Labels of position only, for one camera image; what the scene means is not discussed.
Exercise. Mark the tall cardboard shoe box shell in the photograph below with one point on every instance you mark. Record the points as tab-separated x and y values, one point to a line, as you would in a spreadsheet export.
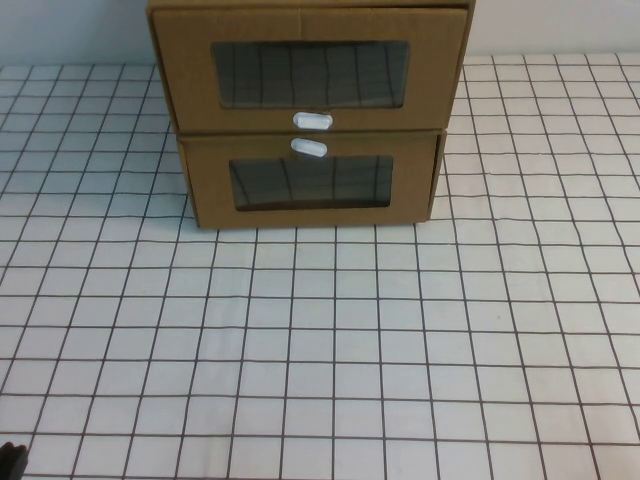
300	2

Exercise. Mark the cardboard drawer with large window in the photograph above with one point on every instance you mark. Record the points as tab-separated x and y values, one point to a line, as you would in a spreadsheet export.
190	65

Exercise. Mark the white grid tablecloth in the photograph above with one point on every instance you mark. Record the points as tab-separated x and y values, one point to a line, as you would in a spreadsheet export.
350	375

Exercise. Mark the low cardboard shoe box shell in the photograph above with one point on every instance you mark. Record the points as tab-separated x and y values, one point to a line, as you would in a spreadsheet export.
442	165

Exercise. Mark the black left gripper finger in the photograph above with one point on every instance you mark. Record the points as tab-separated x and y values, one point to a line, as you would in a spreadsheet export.
21	462
7	462

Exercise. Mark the cardboard drawer with small window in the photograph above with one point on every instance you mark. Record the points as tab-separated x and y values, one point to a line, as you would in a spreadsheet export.
210	190

